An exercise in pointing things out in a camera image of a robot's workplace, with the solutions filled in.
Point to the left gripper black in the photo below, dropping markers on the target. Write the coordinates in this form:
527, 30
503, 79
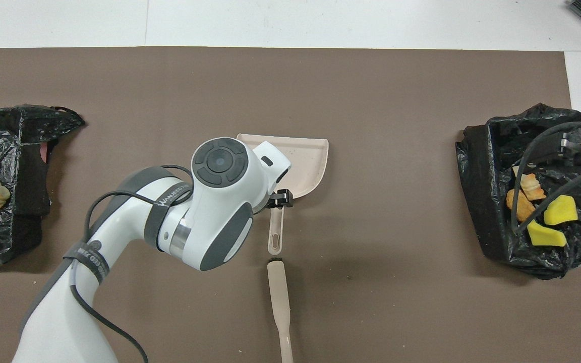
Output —
266, 203

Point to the beige plastic dustpan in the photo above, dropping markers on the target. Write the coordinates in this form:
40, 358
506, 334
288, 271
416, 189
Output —
305, 161

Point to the chunky yellow sponge piece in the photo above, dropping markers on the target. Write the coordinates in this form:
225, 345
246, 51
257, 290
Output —
561, 210

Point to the white beige foam chunk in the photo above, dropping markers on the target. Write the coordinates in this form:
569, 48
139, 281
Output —
531, 187

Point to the brown bread roll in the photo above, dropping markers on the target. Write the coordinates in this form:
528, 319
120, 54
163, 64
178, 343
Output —
521, 206

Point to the yellow sponge wedge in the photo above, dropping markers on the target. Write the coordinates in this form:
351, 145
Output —
546, 235

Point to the beige hand brush black bristles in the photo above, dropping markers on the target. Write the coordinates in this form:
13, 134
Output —
278, 292

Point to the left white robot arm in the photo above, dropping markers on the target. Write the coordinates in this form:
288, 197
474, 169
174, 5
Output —
210, 212

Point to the black bag lined bin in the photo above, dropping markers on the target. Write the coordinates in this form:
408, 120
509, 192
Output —
23, 126
492, 166

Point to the brown table mat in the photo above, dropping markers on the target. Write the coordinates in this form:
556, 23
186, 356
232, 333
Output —
371, 312

